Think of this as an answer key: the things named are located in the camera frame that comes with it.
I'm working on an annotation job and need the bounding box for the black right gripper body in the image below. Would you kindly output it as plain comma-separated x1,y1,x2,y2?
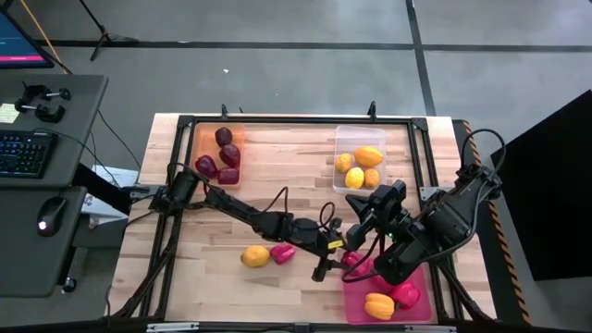
367,198,411,241

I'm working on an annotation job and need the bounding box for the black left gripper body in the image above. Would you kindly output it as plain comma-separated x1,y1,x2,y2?
293,219,346,260

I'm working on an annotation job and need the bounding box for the round orange fruit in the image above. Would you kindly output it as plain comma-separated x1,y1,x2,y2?
364,167,382,190

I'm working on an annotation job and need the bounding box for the small yellow orange fruit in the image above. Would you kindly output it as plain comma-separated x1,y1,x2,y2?
334,153,354,175

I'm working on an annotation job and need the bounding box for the large orange yellow fruit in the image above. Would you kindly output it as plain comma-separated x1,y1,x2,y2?
353,145,385,168

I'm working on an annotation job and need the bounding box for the orange bell pepper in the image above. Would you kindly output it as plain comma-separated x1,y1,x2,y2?
364,291,397,322

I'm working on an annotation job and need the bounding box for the dark red fruit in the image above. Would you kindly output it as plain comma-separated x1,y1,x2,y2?
216,166,241,186
194,154,219,180
214,127,234,148
218,142,242,169

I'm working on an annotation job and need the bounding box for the clear plastic basket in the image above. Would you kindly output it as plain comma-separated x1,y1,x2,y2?
331,124,389,195

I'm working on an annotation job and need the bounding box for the pink plastic basket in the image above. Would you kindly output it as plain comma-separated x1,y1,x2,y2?
340,255,434,324

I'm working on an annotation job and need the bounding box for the black yellow hazard tape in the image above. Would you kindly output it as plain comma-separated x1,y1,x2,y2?
462,118,533,325

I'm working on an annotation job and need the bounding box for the orange transparent plastic basket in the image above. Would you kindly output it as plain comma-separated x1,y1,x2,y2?
189,122,246,191

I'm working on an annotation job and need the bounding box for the black cabinet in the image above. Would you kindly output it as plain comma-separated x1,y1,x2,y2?
489,89,592,282

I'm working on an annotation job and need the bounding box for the white paper sheet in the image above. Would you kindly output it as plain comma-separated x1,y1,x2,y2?
80,164,140,230

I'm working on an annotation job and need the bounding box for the black computer mouse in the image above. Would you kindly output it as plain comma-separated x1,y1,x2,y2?
35,195,68,239

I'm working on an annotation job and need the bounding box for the grey desk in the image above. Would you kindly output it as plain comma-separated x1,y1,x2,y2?
0,72,110,300

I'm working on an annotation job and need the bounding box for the black tripod stand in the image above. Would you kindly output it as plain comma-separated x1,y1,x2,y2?
76,0,140,62

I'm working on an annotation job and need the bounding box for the black C-clamp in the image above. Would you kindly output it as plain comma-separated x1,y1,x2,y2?
14,99,67,124
20,81,73,104

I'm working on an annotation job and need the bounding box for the black backlit keyboard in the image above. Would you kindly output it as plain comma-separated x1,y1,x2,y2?
0,129,59,179

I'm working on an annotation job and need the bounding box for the pale yellow sticky note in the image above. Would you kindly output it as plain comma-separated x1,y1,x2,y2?
0,103,21,125

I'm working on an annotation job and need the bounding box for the computer monitor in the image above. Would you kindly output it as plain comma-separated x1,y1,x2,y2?
0,9,56,70

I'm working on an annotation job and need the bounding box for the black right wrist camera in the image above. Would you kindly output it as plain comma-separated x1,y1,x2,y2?
379,179,408,203

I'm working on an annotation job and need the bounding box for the black aluminium table frame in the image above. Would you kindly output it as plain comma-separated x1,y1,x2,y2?
110,113,499,325

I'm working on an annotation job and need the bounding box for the silver metal bracket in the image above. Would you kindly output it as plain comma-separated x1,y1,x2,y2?
146,322,200,333
404,324,458,333

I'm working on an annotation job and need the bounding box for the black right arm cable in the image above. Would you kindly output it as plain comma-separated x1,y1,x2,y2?
461,128,508,177

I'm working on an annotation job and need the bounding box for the yellow cable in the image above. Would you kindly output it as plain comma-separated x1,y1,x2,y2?
18,0,64,64

